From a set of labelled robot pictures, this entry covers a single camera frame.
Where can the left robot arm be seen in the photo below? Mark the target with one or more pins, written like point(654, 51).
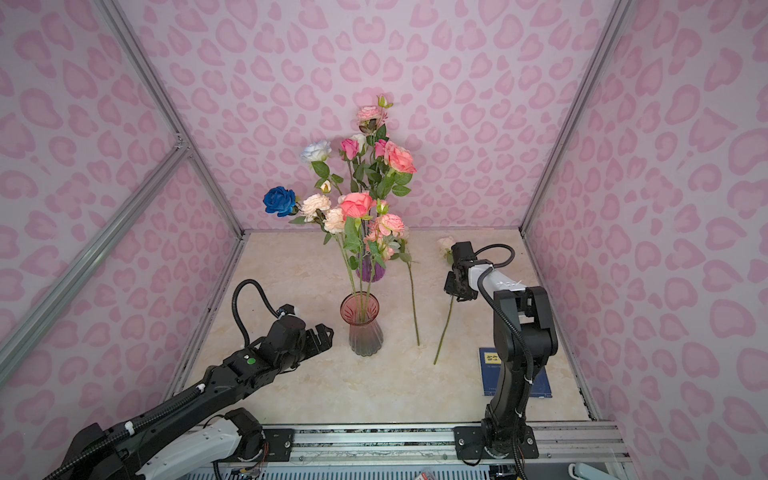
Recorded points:
point(159, 443)

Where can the hot pink rose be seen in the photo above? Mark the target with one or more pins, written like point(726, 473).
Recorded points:
point(381, 149)

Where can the pink white rose with bud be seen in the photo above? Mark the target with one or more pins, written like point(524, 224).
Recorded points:
point(371, 121)

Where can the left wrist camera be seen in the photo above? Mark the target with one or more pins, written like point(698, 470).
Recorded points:
point(286, 310)

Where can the pale peach rose spray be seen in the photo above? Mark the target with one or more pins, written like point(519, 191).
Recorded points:
point(318, 209)

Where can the purple blue glass vase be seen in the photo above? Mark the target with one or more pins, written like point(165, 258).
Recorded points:
point(368, 270)

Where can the coral pink rose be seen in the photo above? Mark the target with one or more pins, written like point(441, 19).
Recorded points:
point(354, 244)

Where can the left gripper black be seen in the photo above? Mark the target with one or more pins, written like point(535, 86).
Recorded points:
point(316, 345)

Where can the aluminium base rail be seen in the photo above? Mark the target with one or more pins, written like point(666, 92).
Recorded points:
point(551, 450)

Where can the magenta pink rose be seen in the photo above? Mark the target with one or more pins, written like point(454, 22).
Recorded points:
point(350, 148)

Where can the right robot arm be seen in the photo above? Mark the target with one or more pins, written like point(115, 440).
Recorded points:
point(524, 339)

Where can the small pink rose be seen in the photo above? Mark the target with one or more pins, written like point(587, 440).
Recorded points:
point(391, 242)

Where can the cream rose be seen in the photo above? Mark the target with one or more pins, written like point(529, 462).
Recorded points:
point(445, 246)

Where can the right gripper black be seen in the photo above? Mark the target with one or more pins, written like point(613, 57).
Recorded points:
point(449, 287)

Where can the large salmon pink rose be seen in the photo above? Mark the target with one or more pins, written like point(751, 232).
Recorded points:
point(390, 177)

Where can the red grey glass vase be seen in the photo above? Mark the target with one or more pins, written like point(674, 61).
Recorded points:
point(360, 311)

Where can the dark blue flower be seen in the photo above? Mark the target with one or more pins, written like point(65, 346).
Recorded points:
point(284, 203)

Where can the pale blue white rose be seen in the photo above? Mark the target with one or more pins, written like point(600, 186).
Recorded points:
point(316, 156)

